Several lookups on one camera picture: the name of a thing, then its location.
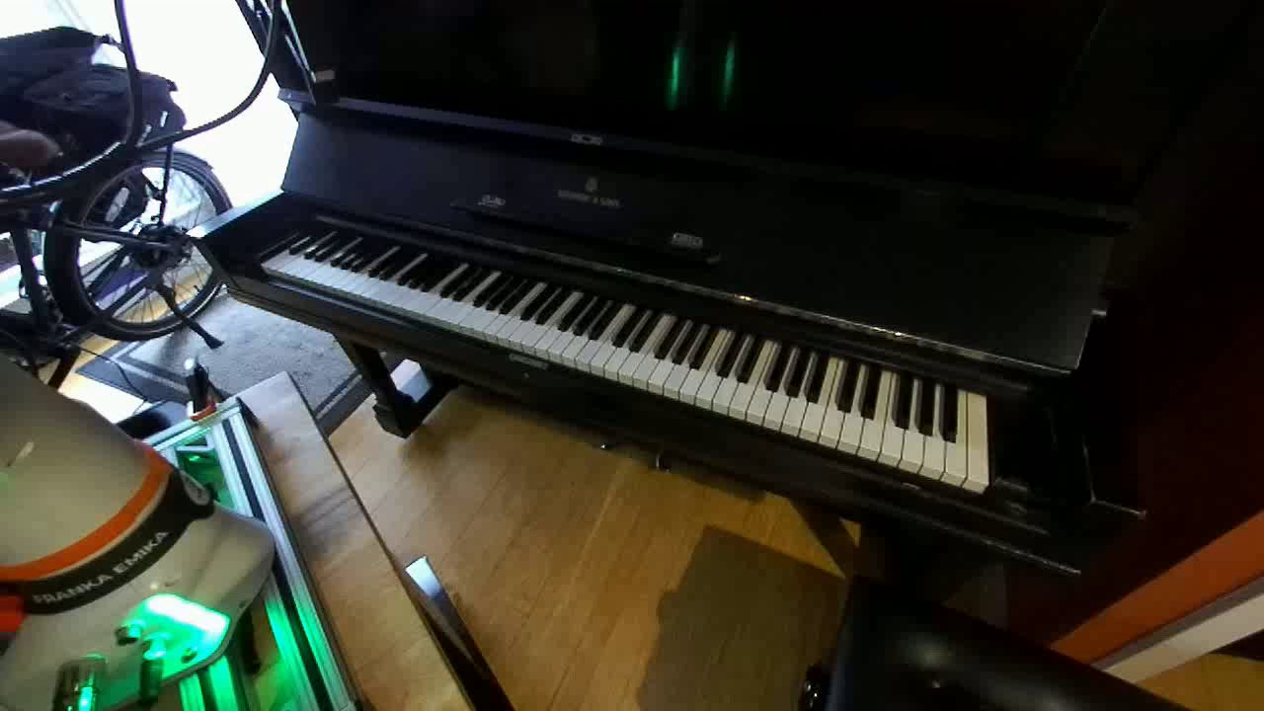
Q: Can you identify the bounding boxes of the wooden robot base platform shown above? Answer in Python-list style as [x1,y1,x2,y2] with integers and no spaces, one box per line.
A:
[148,370,517,711]

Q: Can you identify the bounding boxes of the black tufted piano bench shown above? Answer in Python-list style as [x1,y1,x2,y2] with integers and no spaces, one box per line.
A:
[797,582,1182,711]

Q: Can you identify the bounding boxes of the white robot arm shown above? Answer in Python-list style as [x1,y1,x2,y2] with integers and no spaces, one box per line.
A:
[0,362,272,711]

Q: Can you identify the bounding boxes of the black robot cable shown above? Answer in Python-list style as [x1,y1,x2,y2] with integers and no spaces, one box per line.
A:
[0,0,289,203]

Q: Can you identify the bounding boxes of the black piano music stand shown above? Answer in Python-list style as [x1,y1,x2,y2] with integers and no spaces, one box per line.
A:
[467,190,721,266]

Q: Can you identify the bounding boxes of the black upright piano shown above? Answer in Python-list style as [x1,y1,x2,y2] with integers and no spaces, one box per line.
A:
[206,0,1259,572]

